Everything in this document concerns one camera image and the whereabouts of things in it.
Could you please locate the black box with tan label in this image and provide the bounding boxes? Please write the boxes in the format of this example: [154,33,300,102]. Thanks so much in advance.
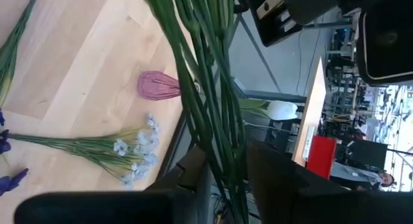
[250,0,305,48]

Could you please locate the black computer monitor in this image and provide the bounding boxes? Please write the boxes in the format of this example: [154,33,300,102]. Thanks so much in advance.
[337,138,388,170]

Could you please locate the red plastic bin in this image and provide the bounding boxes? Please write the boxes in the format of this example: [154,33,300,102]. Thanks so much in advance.
[305,135,338,181]

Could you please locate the light blue artificial flower bunch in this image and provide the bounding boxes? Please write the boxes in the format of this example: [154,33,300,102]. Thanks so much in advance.
[8,112,161,190]

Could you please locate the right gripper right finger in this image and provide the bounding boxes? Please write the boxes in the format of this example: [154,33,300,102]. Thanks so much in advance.
[247,139,413,224]

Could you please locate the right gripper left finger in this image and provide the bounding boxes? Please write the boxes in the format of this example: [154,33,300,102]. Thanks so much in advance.
[14,145,212,224]

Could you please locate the purple artificial flower bunch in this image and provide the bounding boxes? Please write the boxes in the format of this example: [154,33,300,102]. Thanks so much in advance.
[138,0,251,224]
[0,108,30,198]

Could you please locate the white artificial tulip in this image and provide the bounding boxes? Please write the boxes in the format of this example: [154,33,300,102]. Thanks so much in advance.
[239,97,299,122]

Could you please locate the person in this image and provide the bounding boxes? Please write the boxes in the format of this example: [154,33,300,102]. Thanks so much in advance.
[329,160,397,190]

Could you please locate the wooden desk with grey legs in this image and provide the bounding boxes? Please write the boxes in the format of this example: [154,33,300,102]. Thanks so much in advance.
[292,57,327,168]

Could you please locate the flat white box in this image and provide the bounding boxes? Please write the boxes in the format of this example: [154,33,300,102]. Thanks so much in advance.
[302,125,316,161]

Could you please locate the pink ribbed glass vase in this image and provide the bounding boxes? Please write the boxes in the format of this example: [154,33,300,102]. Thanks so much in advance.
[136,70,182,101]

